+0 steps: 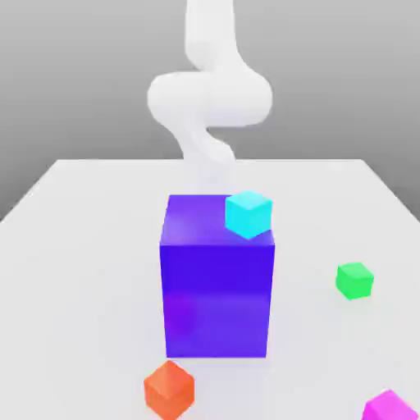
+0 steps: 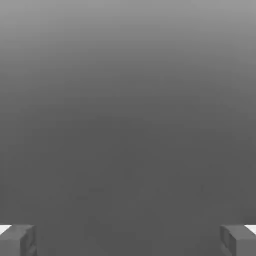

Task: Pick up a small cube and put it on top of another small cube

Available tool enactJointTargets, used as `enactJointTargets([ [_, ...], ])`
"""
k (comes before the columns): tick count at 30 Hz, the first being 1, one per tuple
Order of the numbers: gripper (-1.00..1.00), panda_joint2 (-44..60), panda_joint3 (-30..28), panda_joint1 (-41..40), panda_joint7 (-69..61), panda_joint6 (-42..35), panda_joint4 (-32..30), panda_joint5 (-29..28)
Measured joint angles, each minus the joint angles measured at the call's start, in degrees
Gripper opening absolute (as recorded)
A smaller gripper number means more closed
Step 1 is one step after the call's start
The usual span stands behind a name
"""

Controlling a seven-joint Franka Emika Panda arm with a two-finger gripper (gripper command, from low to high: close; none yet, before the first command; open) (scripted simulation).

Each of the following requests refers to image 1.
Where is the small cyan cube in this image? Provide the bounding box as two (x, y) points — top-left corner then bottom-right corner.
(225, 189), (274, 240)

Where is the small green cube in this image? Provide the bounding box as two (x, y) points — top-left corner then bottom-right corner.
(335, 261), (376, 301)

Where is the small orange cube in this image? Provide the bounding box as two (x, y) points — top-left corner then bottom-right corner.
(143, 359), (196, 420)

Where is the small magenta cube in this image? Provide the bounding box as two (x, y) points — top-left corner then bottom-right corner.
(362, 388), (419, 420)

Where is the large purple box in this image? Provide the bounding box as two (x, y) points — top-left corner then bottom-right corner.
(159, 194), (276, 359)

